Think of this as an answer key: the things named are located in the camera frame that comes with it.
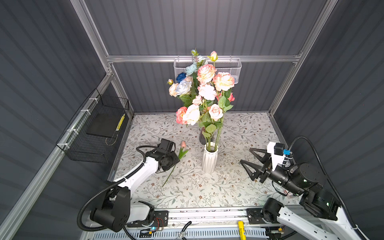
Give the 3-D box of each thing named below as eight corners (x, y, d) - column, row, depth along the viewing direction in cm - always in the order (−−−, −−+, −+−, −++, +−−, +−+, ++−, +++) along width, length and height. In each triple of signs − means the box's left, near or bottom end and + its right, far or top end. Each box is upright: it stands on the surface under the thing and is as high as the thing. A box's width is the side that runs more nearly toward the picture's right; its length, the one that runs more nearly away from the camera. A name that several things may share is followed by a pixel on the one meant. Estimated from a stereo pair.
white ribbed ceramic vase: (202, 174, 90) (204, 155, 72) (202, 162, 95) (203, 142, 77) (214, 174, 90) (219, 155, 72) (213, 162, 95) (217, 142, 77)
